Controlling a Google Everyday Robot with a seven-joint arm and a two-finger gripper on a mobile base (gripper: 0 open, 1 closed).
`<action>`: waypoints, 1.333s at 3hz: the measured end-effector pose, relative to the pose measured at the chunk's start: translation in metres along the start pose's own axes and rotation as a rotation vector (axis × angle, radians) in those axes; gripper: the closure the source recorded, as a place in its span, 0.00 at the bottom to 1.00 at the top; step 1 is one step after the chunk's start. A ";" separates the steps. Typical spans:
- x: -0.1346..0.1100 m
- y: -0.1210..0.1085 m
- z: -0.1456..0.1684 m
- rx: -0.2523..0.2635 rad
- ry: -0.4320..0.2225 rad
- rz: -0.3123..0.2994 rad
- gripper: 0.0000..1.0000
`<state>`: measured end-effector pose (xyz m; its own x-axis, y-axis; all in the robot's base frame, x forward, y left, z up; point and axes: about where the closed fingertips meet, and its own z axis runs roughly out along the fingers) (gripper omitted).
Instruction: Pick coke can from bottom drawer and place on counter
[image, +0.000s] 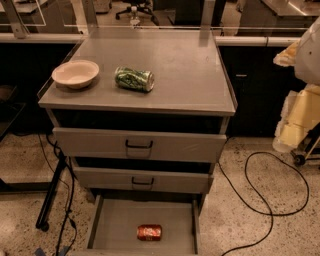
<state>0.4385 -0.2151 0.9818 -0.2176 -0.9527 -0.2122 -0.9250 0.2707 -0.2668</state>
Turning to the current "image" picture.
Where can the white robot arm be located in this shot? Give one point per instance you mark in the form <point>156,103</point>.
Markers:
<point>307,67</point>

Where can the grey middle drawer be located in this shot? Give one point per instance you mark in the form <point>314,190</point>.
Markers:
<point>139,180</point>

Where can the grey drawer cabinet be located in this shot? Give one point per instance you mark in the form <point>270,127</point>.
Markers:
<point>191,94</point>

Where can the grey top drawer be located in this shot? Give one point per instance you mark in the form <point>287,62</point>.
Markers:
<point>125,144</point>

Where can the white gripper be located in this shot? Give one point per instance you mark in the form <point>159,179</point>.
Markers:
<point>308,60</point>

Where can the black office chair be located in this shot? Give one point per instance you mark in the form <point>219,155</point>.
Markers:
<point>138,6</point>

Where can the clear water bottle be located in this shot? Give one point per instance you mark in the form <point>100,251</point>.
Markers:
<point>135,21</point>

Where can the white bowl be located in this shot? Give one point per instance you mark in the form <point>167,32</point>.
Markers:
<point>75,74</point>

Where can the grey open bottom drawer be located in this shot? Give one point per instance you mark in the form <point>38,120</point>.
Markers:
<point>115,222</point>

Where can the black stand leg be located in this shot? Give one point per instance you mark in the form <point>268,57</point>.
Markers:
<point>42,221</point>

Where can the black caster wheel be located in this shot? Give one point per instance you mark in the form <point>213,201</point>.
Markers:
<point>299,160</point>

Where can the green soda can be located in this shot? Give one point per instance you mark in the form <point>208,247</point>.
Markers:
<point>136,80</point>

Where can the red coke can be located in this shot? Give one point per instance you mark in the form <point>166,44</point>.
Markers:
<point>149,232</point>

